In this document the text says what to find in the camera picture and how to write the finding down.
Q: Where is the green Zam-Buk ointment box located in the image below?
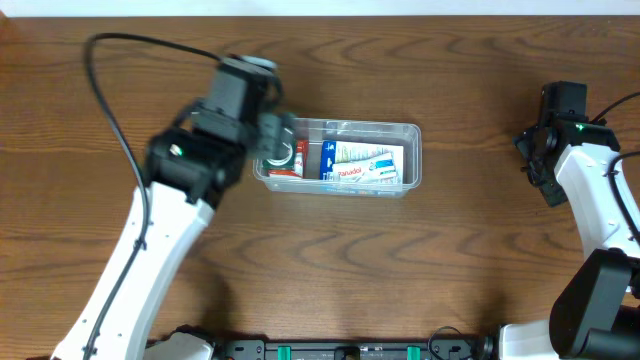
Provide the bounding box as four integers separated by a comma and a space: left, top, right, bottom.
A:
262, 142, 297, 170

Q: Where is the red medicine box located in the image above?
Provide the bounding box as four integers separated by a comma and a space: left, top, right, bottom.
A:
266, 140, 309, 178

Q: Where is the white Panadol box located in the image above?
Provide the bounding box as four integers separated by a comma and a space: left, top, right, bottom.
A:
331, 153, 398, 184

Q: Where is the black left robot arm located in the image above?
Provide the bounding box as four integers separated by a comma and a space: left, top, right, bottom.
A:
53, 56, 293, 359

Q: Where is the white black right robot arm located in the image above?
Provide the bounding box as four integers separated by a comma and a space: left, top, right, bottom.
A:
493, 81, 639, 359

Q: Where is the clear plastic container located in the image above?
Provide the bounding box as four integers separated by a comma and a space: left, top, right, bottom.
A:
253, 118, 422, 197

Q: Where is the black mounting rail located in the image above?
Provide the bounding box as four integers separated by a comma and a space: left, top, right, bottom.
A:
144, 327, 501, 360

